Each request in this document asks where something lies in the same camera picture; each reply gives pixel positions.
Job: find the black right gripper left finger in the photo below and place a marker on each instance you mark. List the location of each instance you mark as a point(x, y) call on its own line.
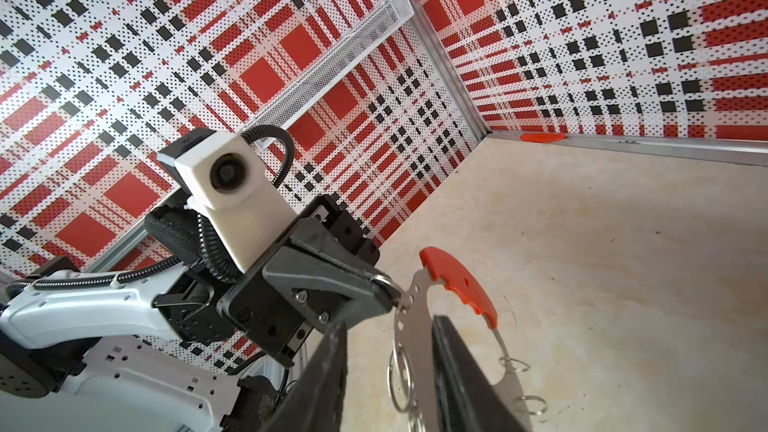
point(316, 401)

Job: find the red flat piece at wall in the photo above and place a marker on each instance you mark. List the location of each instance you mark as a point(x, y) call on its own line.
point(542, 138)

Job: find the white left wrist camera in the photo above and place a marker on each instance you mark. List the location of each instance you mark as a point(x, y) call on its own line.
point(240, 212)

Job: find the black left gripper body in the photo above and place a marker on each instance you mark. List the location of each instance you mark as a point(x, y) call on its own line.
point(259, 311)

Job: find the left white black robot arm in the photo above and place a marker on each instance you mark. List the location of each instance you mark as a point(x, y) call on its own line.
point(65, 331)

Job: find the white wire mesh basket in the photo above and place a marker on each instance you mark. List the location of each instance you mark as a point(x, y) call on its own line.
point(298, 98)

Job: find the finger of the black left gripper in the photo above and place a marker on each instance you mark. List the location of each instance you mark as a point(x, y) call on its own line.
point(326, 283)

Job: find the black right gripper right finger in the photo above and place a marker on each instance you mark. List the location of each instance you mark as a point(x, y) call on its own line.
point(466, 400)

